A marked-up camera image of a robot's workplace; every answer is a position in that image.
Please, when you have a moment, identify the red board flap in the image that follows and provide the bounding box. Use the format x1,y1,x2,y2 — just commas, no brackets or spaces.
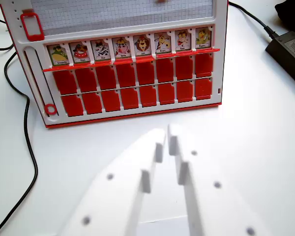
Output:
155,52,177,59

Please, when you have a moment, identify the red and white game board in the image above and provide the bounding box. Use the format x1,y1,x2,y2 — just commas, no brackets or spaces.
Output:
0,0,231,130

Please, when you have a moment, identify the black power adapter box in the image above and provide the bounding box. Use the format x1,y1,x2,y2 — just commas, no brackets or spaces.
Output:
265,30,295,91

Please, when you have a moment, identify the black cloth pouch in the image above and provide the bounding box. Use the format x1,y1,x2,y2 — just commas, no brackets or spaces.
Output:
274,0,295,39

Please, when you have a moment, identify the long black cable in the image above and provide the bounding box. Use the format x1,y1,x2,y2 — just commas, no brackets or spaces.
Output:
0,51,39,236

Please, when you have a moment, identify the black adapter input cable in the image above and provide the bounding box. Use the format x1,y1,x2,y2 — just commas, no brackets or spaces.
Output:
228,1,280,39

